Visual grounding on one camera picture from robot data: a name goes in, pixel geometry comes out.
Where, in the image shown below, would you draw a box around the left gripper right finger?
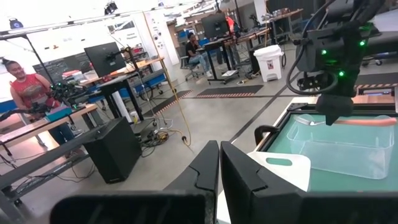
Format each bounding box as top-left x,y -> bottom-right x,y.
220,141 -> 398,224

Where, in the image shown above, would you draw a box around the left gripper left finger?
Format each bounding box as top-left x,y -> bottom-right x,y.
49,140 -> 220,224

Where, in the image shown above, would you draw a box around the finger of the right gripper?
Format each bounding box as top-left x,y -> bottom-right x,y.
316,95 -> 354,126

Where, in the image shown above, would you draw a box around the orange-handled metal fork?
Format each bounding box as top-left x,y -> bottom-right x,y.
294,114 -> 398,128

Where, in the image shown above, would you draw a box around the black striped floor mat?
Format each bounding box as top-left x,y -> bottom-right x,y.
143,89 -> 194,118
195,84 -> 265,100
354,72 -> 398,90

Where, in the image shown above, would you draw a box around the white plastic bin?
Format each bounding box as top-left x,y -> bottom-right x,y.
216,151 -> 312,224

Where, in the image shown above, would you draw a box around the clear plastic bin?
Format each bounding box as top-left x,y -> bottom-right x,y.
285,113 -> 396,180

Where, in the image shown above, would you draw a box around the green table mat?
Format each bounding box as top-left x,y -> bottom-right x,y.
266,111 -> 398,193

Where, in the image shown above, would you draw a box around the white trash bin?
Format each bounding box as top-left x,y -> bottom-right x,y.
252,44 -> 285,83

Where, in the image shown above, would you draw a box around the black computer tower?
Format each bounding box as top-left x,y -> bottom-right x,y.
81,116 -> 143,185

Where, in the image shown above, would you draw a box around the wooden desk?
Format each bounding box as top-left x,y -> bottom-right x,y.
267,8 -> 305,44

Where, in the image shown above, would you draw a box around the white roll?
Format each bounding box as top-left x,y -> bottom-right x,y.
111,91 -> 134,124

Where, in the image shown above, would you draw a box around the blue storage bin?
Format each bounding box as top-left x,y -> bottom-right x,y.
119,73 -> 167,98

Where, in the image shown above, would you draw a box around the white floor sheet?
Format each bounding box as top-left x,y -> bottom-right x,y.
221,69 -> 241,78

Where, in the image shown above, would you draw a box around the grey office chair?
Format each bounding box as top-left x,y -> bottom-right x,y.
180,55 -> 208,82

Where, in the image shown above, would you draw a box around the black standing desk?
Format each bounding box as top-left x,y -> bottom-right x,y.
96,68 -> 167,124
203,27 -> 271,85

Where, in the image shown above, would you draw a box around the black computer monitor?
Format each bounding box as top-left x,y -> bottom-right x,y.
200,12 -> 231,40
83,41 -> 127,78

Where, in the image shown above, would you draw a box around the teal box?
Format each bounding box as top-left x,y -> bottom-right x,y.
45,105 -> 74,123

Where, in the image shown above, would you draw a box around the black chalkboard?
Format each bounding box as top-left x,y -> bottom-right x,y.
32,51 -> 94,85

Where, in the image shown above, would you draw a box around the wooden top workbench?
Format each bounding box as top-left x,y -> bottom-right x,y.
0,103 -> 99,147

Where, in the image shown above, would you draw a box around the black spotlight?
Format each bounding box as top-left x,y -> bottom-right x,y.
104,1 -> 119,16
8,17 -> 24,30

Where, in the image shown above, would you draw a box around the tangled floor cables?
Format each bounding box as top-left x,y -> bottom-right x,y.
136,123 -> 189,158

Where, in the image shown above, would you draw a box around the black frame handle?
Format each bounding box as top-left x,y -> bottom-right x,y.
254,124 -> 280,146

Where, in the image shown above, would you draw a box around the yellow extension cord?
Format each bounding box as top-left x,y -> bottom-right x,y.
141,11 -> 193,147

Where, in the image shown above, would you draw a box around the grey metal table frame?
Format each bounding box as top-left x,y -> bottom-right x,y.
0,123 -> 108,208

